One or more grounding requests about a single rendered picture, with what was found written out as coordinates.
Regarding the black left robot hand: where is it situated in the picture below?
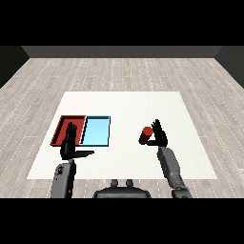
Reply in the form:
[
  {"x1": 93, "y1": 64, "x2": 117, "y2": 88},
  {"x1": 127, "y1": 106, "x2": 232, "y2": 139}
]
[{"x1": 59, "y1": 122, "x2": 95, "y2": 161}]

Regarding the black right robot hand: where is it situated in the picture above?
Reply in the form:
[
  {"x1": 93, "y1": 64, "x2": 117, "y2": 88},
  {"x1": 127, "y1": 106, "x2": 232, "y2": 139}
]
[{"x1": 145, "y1": 118, "x2": 169, "y2": 148}]

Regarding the red can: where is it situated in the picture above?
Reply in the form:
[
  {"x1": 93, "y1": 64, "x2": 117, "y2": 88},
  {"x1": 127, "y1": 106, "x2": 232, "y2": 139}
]
[{"x1": 138, "y1": 126, "x2": 154, "y2": 146}]

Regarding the red shallow open box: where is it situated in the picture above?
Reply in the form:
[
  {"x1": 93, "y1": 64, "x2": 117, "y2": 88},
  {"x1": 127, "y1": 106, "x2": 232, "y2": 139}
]
[{"x1": 50, "y1": 114, "x2": 87, "y2": 148}]

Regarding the light blue shallow open box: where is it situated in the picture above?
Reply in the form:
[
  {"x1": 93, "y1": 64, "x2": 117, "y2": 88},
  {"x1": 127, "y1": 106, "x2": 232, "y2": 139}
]
[{"x1": 78, "y1": 115, "x2": 112, "y2": 148}]

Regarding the dark grey robot body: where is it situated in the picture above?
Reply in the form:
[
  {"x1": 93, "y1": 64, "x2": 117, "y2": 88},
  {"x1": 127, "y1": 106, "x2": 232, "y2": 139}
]
[{"x1": 92, "y1": 179, "x2": 153, "y2": 199}]

